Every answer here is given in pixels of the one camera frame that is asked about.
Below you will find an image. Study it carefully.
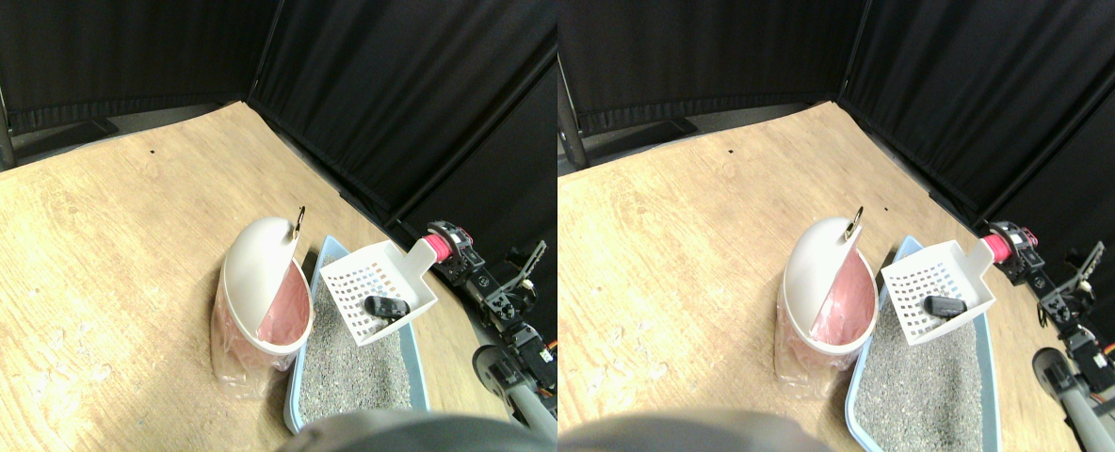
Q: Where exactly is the white scoop with red handle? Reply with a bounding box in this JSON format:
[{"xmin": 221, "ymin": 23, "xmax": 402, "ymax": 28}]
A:
[
  {"xmin": 881, "ymin": 232, "xmax": 1017, "ymax": 346},
  {"xmin": 319, "ymin": 232, "xmax": 455, "ymax": 347}
]

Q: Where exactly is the black curtain stand pole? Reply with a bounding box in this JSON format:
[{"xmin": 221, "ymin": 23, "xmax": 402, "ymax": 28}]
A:
[
  {"xmin": 831, "ymin": 0, "xmax": 871, "ymax": 103},
  {"xmin": 977, "ymin": 42, "xmax": 1115, "ymax": 223},
  {"xmin": 237, "ymin": 0, "xmax": 285, "ymax": 103},
  {"xmin": 386, "ymin": 47, "xmax": 558, "ymax": 225}
]

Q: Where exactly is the blue litter tray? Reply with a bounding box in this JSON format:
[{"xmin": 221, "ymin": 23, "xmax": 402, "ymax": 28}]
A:
[
  {"xmin": 284, "ymin": 235, "xmax": 432, "ymax": 436},
  {"xmin": 845, "ymin": 235, "xmax": 1002, "ymax": 452}
]

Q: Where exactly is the black curtain stand foot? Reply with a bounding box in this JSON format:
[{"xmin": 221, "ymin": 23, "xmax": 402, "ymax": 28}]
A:
[
  {"xmin": 13, "ymin": 118, "xmax": 121, "ymax": 156},
  {"xmin": 584, "ymin": 118, "xmax": 700, "ymax": 156}
]

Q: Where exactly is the white bin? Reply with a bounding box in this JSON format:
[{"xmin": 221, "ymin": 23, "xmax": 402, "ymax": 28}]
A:
[
  {"xmin": 772, "ymin": 206, "xmax": 880, "ymax": 396},
  {"xmin": 209, "ymin": 206, "xmax": 316, "ymax": 398}
]

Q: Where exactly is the black bracket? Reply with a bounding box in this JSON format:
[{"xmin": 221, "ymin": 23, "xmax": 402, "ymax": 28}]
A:
[
  {"xmin": 504, "ymin": 239, "xmax": 550, "ymax": 316},
  {"xmin": 1057, "ymin": 240, "xmax": 1107, "ymax": 308}
]

